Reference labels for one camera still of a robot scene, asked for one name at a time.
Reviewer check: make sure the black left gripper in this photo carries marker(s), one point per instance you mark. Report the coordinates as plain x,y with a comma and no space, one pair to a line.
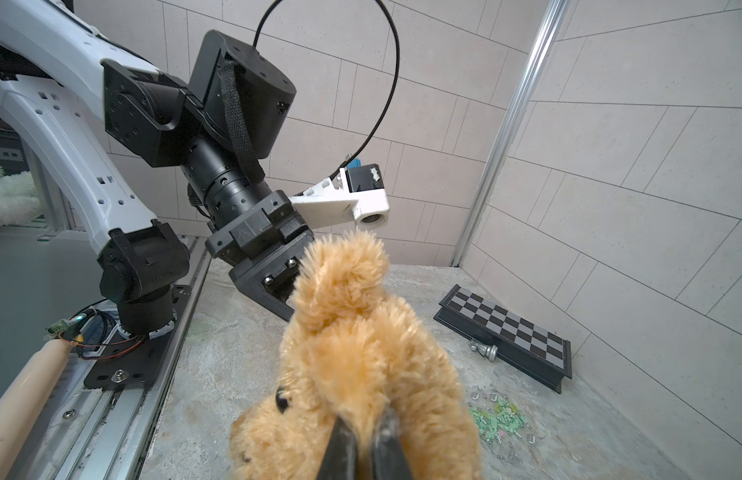
264,247

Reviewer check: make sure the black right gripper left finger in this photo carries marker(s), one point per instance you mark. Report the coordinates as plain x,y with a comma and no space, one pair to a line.
340,458

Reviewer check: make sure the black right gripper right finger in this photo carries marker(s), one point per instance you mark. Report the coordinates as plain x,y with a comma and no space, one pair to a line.
388,458

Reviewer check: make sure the brown teddy bear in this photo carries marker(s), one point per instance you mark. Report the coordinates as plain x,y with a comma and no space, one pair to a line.
352,349

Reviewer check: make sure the green brick pattern plastic bag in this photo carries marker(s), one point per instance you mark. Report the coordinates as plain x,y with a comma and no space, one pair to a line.
503,428

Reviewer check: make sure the silver chess piece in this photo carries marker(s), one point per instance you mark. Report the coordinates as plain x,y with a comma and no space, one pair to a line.
488,352

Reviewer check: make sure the folded black chess board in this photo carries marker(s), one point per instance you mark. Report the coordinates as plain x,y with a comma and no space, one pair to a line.
540,354

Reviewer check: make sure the left green circuit board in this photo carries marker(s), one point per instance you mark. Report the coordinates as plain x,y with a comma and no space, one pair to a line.
69,328

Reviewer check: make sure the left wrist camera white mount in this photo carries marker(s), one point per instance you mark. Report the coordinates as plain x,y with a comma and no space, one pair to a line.
356,195

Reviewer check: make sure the aluminium mounting rail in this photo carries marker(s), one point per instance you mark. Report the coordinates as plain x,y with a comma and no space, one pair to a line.
105,434

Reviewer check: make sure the beige wooden handle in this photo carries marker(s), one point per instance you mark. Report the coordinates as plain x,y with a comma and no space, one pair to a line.
23,401

